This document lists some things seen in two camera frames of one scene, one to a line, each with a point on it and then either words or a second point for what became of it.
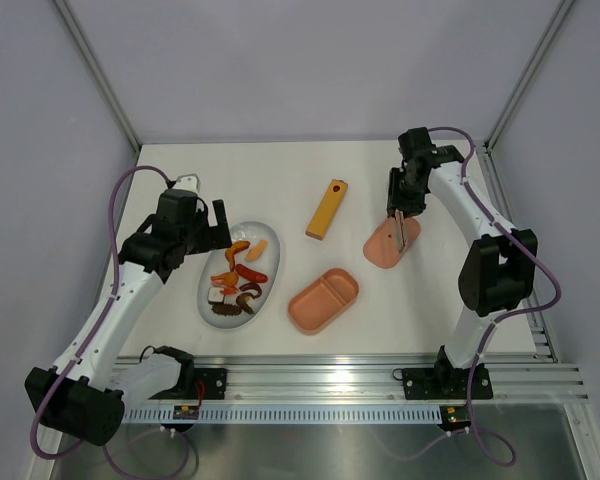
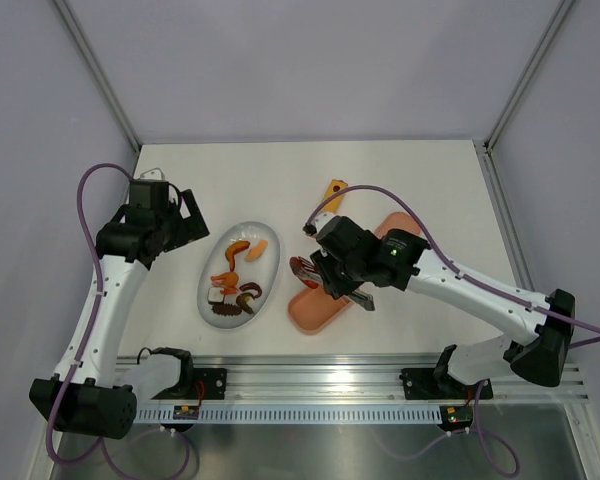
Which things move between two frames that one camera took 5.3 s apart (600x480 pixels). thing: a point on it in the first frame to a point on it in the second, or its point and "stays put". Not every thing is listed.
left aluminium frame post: (98, 74) stays put
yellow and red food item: (256, 251) stays put
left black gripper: (223, 235) to (191, 228)
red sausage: (250, 274) to (298, 264)
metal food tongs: (400, 229) to (310, 275)
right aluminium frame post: (532, 65) stays put
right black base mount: (443, 382) stays put
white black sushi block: (215, 296) stays put
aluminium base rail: (515, 377) stays put
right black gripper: (395, 200) to (322, 259)
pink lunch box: (315, 302) stays put
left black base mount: (215, 382) stays put
